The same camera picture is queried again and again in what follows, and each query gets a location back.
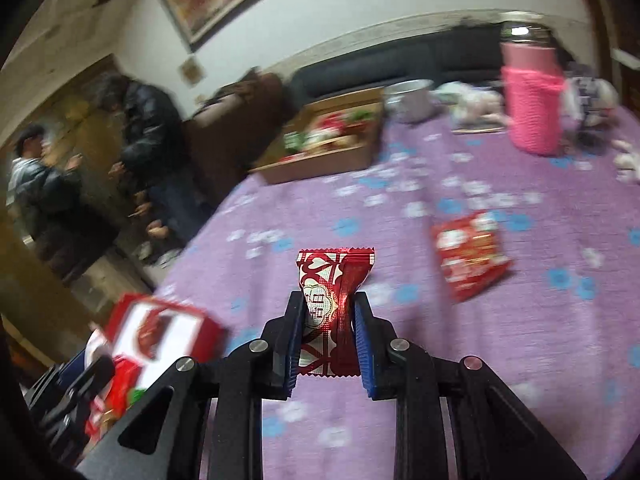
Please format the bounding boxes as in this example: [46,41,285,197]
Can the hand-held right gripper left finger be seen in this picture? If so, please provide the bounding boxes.
[75,290,307,480]

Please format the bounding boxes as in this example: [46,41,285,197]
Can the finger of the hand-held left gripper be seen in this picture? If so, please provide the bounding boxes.
[60,355,117,411]

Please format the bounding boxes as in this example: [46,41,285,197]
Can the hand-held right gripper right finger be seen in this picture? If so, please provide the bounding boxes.
[352,291,588,480]

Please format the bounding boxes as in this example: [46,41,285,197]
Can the red green white packet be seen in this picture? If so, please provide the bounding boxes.
[85,355,148,441]

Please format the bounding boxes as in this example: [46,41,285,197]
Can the red white candy packet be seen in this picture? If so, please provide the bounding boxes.
[295,246,377,378]

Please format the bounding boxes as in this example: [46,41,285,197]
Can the brown cardboard box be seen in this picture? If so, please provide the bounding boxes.
[250,87,386,186]

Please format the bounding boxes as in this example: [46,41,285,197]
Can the purple floral tablecloth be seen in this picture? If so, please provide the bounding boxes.
[152,105,640,480]

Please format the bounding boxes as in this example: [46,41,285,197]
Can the red box chocolate picture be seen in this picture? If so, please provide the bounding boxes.
[104,294,226,363]

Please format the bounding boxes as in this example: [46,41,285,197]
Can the red white-print snack packet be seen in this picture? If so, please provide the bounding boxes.
[431,211,514,303]

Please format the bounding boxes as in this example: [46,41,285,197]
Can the pile of small snack packets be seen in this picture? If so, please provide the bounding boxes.
[282,110,378,156]

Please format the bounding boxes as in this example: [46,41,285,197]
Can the brown armchair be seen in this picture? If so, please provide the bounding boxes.
[185,72,291,196]

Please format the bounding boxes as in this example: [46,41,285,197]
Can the grey plastic container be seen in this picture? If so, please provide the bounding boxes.
[385,80,433,123]

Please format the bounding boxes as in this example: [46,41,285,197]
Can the white teaware cluster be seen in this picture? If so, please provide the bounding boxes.
[435,82,511,134]

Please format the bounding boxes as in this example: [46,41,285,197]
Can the dark sofa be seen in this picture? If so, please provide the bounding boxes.
[290,27,506,106]

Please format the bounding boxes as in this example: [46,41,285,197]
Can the pink thermos flask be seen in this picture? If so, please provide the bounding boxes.
[500,22,567,157]

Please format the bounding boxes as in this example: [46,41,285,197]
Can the small white cups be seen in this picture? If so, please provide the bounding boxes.
[612,137,640,183]

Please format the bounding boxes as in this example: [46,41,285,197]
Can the dark patterned white pot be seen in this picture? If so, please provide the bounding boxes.
[565,62,621,128]

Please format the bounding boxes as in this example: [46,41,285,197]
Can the small wall picture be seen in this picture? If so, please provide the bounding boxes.
[180,56,207,83]

